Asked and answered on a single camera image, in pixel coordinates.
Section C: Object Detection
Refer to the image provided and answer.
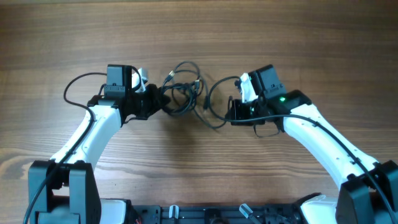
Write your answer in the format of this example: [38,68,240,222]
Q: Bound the black left camera cable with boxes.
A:
[22,65,142,224]

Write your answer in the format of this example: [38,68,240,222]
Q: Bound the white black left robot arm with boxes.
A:
[23,65,170,223]

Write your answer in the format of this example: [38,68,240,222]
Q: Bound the black camera cable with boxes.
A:
[22,65,142,224]
[206,75,398,224]

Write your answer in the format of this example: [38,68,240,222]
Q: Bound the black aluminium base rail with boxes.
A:
[134,203,307,224]

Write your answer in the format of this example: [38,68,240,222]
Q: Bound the black right camera cable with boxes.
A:
[206,75,398,224]

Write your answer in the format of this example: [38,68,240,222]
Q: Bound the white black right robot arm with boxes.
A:
[226,65,397,223]

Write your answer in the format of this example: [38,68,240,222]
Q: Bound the thick black cable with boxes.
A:
[161,60,231,130]

